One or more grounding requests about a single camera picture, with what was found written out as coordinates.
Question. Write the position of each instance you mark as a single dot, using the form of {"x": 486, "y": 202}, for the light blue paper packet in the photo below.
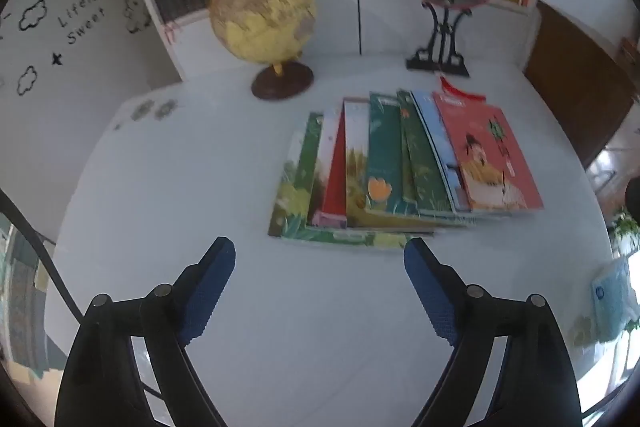
{"x": 612, "y": 297}

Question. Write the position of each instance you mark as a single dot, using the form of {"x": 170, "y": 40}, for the pale green leafy book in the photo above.
{"x": 287, "y": 202}

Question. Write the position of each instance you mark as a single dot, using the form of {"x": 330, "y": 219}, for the white and pink book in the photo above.
{"x": 327, "y": 142}

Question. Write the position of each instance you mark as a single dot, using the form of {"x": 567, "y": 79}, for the green yellow insect book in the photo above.
{"x": 427, "y": 177}

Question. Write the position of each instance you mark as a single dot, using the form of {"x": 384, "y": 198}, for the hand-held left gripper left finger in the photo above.
{"x": 212, "y": 292}

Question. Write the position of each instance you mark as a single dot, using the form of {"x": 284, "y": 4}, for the red cartoon man book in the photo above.
{"x": 336, "y": 177}

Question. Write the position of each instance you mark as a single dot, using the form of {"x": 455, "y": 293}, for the red tassel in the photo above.
{"x": 457, "y": 91}

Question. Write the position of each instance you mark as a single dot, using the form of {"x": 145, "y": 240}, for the brown wooden panel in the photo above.
{"x": 575, "y": 77}

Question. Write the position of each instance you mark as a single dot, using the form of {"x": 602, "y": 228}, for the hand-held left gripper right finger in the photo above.
{"x": 430, "y": 297}

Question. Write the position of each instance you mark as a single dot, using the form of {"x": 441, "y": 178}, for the light blue cartoon book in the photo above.
{"x": 440, "y": 142}

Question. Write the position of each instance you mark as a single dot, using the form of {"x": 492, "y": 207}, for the green potted plant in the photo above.
{"x": 627, "y": 227}

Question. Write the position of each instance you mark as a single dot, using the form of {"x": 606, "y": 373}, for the yellow desk globe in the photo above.
{"x": 260, "y": 17}

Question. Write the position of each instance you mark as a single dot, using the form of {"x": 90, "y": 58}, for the green bordered book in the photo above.
{"x": 307, "y": 157}

